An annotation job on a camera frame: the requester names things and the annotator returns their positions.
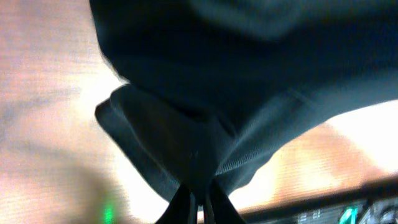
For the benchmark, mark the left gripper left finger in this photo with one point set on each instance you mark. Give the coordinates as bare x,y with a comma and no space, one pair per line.
182,208

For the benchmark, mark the black t-shirt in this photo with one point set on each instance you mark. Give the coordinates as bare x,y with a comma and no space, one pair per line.
214,88

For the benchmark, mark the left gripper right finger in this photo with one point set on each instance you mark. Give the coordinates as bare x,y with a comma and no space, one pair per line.
218,209

